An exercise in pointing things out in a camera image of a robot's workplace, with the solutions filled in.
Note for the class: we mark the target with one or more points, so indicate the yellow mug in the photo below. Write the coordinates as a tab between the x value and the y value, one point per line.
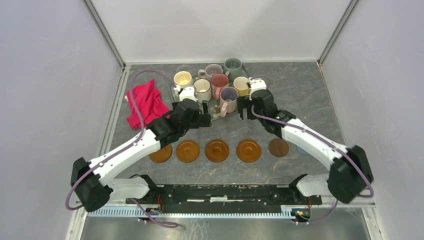
242	86

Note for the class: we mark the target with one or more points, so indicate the wooden coaster two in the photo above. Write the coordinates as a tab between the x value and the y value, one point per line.
217	150

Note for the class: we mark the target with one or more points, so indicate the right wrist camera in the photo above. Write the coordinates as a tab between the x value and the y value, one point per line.
255	84

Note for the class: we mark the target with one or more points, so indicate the dark walnut coaster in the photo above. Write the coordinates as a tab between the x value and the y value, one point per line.
278	147

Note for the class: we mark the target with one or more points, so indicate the beige pink-handled mug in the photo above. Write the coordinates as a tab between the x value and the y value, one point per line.
228	101

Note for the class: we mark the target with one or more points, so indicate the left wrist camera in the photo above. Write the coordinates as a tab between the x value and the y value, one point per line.
187	92

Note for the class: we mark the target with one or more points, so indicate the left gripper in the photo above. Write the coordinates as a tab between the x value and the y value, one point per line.
203	120

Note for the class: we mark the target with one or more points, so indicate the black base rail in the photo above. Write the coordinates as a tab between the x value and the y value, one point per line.
226	199

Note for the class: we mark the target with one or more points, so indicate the floral serving tray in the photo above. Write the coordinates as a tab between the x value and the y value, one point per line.
213	104

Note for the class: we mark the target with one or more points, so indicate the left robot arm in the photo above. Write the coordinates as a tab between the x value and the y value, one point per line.
94	182

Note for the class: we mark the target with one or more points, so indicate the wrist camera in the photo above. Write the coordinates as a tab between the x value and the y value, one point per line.
255	84
187	92

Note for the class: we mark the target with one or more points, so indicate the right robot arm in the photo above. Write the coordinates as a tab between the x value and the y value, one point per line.
349	173

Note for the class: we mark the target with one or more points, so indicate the wooden coaster three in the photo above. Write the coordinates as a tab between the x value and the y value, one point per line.
161	155

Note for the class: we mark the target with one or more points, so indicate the red cloth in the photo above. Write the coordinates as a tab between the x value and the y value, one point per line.
148	99

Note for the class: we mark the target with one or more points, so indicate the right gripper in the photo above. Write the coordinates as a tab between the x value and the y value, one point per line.
244	102

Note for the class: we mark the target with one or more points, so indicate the blue round coaster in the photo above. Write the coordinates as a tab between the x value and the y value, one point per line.
301	151

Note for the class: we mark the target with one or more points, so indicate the wooden coaster one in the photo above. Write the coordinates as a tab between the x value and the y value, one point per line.
187	151

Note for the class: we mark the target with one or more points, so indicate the wooden coaster five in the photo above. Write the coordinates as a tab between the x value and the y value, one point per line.
248	151

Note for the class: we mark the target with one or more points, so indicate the pink mug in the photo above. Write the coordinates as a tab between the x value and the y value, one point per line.
218	82

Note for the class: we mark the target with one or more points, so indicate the green mug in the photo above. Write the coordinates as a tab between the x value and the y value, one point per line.
233	68

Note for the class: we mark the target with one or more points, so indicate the cream mug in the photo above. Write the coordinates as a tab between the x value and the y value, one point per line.
183	79

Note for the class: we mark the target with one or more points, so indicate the white black-rimmed mug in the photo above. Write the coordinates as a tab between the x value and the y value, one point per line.
203	90

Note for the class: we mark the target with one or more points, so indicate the lilac mug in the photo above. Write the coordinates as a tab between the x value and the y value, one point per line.
209	71

